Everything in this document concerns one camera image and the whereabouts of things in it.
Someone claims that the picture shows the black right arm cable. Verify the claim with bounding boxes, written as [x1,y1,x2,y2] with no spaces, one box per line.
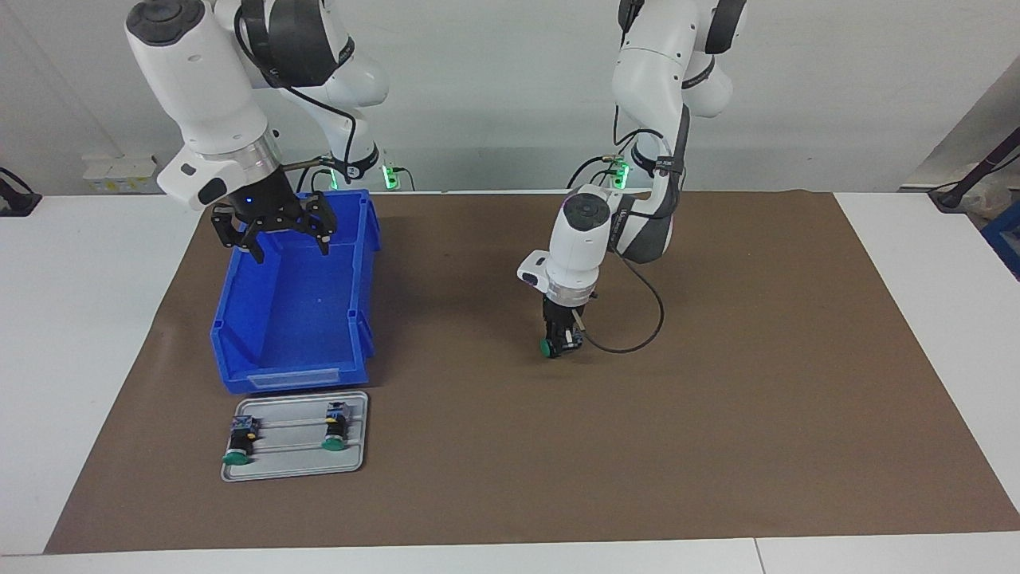
[235,0,359,192]

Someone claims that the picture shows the brown table mat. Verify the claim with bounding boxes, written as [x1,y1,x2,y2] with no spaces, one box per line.
[44,190,1020,556]

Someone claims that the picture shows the black table clamp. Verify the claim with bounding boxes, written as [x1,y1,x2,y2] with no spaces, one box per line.
[0,167,42,218]

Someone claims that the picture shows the silver metal tray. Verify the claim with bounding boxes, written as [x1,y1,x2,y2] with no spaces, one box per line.
[221,391,370,483]

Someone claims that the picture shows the black stand pole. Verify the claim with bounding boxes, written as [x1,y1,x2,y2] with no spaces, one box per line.
[928,128,1020,212]

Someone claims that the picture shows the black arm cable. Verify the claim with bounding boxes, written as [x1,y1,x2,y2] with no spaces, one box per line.
[235,0,359,192]
[570,104,688,356]

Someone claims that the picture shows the black base cable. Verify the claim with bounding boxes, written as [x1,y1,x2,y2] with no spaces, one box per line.
[567,151,618,191]

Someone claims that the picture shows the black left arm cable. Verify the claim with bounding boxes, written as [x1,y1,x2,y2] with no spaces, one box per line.
[570,104,688,356]

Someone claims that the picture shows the white connector with light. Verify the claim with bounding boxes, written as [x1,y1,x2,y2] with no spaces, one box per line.
[602,151,632,191]
[381,148,415,192]

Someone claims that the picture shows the blue plastic storage bin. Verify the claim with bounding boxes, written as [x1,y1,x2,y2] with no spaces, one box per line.
[210,190,382,395]

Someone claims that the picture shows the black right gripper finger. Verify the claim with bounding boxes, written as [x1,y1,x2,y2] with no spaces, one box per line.
[291,194,340,257]
[210,204,266,265]

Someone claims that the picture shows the blue crate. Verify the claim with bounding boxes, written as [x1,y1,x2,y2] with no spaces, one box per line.
[982,203,1020,281]

